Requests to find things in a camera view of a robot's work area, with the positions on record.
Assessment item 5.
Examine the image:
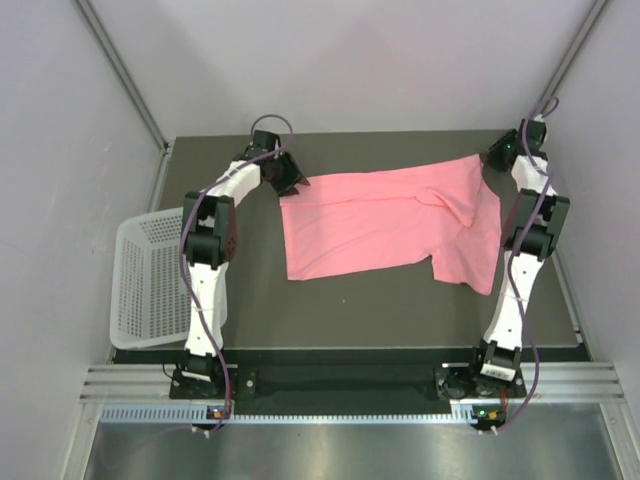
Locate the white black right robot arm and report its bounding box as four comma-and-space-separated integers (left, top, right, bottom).
466, 114, 570, 396

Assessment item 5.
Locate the aluminium frame post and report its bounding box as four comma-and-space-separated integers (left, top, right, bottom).
72, 0, 174, 156
533, 0, 612, 109

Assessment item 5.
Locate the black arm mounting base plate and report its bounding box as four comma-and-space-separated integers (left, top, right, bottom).
169, 348, 526, 415

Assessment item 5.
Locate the pink t shirt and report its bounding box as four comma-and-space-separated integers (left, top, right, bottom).
280, 155, 501, 295

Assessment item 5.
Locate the aluminium frame post left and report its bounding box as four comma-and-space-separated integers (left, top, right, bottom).
72, 0, 174, 156

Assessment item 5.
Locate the aluminium frame post right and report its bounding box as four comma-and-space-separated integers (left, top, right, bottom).
533, 0, 612, 109

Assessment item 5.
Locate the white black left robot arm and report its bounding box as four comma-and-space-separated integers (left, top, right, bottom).
174, 130, 308, 401

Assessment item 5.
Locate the white perforated plastic basket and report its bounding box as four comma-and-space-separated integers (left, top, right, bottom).
109, 208, 232, 350

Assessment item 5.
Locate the grey slotted cable duct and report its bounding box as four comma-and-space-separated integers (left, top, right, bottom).
99, 404, 498, 426

